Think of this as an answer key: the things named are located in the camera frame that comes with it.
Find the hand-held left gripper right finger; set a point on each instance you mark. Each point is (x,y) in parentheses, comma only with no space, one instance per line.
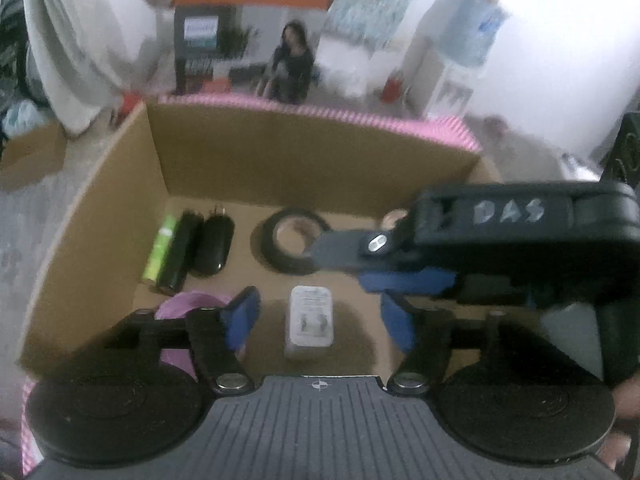
(397,320)

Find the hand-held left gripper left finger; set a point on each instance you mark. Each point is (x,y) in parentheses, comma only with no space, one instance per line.
(242,320)

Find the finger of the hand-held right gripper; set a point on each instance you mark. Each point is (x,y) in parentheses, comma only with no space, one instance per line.
(405,282)
(345,252)

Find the purple plastic lid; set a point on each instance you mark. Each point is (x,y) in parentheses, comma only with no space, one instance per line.
(190,302)

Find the gold round compact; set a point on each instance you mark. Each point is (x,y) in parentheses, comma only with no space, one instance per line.
(394,219)

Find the white charger plug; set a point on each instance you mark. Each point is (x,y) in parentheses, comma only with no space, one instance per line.
(310,320)

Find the black tape roll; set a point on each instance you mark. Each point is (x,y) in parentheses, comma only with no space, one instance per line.
(272,255)

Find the black key fob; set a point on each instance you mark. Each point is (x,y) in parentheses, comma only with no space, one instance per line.
(215,242)

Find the black cylinder tube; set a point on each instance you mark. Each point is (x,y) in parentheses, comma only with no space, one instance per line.
(180,250)

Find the green glue stick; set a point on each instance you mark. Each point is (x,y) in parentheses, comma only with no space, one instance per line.
(160,250)

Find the brown cardboard box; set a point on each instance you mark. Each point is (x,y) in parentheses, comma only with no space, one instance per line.
(300,150)

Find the person's right forearm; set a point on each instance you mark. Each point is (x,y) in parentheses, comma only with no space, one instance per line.
(627,400)

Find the white water dispenser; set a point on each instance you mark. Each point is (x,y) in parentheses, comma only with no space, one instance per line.
(445,90)

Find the red canister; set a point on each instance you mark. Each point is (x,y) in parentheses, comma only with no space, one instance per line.
(392,87)

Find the large water bottle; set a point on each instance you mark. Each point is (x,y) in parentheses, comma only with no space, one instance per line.
(472,25)

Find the red packet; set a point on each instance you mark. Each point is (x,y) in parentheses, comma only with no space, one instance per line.
(131,106)

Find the small cardboard box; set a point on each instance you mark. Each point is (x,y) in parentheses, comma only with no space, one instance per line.
(30,157)

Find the light blue plastic bag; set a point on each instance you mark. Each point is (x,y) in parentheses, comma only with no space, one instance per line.
(17,117)

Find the beige curtain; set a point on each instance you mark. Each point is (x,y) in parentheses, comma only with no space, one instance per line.
(75,35)

